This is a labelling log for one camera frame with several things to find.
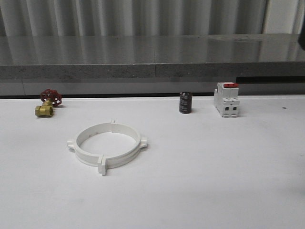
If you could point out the black cylindrical capacitor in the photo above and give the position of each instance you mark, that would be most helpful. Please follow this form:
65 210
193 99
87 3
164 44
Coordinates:
185 102

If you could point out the white half-ring clamp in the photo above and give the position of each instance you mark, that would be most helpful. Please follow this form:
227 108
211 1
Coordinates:
126 155
95 160

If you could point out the white circuit breaker red switch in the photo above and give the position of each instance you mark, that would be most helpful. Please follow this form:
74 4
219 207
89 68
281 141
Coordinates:
226 99

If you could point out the grey pleated curtain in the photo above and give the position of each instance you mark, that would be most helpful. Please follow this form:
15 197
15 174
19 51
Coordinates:
149 17

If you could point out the grey stone countertop ledge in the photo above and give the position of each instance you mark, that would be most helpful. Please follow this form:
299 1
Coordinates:
243 57

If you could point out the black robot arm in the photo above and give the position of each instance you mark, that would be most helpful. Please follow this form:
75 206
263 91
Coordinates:
301 41

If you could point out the brass valve with red handwheel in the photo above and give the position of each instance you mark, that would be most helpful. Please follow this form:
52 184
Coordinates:
50 99

